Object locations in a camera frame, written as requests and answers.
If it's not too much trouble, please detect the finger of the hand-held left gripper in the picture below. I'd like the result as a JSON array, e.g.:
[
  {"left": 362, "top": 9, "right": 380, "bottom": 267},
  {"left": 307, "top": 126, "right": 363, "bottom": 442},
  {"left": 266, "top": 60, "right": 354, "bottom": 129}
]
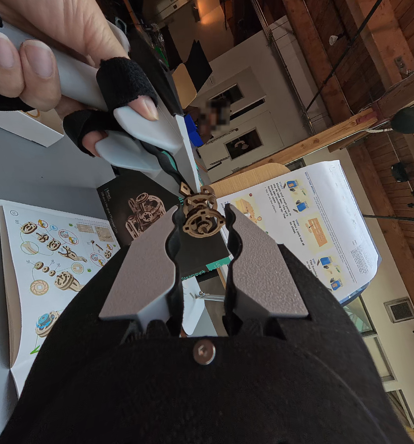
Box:
[
  {"left": 95, "top": 135, "right": 182, "bottom": 194},
  {"left": 113, "top": 105, "right": 191, "bottom": 194}
]

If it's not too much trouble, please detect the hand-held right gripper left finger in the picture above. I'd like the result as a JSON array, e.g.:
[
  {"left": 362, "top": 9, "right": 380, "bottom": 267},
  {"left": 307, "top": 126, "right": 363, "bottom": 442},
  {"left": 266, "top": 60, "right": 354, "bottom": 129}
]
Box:
[{"left": 99, "top": 204, "right": 185, "bottom": 337}]

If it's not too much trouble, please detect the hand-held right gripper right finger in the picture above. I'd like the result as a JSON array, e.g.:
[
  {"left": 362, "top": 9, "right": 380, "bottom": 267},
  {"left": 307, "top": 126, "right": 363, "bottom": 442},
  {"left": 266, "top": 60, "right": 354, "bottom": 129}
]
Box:
[{"left": 222, "top": 204, "right": 311, "bottom": 337}]

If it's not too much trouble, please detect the round wooden wheel part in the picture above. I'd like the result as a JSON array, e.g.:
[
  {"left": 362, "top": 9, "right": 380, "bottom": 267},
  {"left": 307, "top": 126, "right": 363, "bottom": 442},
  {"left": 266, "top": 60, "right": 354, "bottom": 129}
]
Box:
[{"left": 182, "top": 207, "right": 226, "bottom": 239}]

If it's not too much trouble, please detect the black model kit box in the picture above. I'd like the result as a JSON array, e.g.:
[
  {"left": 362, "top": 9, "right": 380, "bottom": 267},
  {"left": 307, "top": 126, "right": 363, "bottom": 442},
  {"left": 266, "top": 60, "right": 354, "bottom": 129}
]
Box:
[{"left": 97, "top": 149, "right": 234, "bottom": 282}]

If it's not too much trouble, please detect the person's left hand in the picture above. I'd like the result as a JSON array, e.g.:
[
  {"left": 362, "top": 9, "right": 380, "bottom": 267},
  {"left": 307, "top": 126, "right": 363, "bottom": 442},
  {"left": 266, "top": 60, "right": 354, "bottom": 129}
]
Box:
[{"left": 0, "top": 0, "right": 160, "bottom": 158}]

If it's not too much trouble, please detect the beige chair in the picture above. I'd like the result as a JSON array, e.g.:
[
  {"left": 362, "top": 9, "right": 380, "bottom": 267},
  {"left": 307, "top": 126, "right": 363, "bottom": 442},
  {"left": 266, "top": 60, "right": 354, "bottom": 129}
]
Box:
[{"left": 172, "top": 63, "right": 198, "bottom": 109}]

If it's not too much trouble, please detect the white cardboard tray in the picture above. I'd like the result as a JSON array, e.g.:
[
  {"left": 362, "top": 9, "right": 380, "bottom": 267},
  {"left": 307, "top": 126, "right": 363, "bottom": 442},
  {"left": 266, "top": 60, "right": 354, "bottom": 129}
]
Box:
[{"left": 0, "top": 106, "right": 65, "bottom": 148}]

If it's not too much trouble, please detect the white stand base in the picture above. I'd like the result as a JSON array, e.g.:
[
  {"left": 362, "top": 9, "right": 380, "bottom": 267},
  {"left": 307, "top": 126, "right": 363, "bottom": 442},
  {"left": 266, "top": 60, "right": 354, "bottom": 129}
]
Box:
[{"left": 181, "top": 277, "right": 225, "bottom": 336}]

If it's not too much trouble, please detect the white printed instruction sheet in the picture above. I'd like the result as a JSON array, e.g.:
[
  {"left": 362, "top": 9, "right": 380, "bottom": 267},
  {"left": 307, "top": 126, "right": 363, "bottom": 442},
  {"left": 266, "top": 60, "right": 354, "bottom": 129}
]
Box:
[{"left": 218, "top": 160, "right": 381, "bottom": 304}]

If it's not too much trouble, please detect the wooden sheet holder board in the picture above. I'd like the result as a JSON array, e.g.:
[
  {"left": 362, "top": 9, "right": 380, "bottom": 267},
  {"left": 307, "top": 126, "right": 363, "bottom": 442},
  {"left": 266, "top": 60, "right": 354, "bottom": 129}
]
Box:
[{"left": 209, "top": 162, "right": 291, "bottom": 198}]

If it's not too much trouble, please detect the white phone booth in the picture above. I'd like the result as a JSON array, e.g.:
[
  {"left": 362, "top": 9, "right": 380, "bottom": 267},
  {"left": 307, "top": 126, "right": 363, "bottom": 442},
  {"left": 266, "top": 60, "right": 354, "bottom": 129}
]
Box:
[{"left": 193, "top": 31, "right": 284, "bottom": 171}]

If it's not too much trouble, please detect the illustrated instruction booklet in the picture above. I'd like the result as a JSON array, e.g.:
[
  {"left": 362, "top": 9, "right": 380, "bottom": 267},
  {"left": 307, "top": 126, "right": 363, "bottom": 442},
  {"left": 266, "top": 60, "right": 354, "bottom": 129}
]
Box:
[{"left": 0, "top": 199, "right": 121, "bottom": 398}]

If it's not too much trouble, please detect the black dome fixture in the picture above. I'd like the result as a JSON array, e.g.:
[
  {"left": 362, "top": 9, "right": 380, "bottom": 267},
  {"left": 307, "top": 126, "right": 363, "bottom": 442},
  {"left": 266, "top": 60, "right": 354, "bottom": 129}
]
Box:
[{"left": 391, "top": 105, "right": 414, "bottom": 135}]

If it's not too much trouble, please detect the white wall vent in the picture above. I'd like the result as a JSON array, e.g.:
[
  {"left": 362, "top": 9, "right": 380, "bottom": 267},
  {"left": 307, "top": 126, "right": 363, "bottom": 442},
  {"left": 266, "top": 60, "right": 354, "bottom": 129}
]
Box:
[{"left": 384, "top": 298, "right": 414, "bottom": 324}]

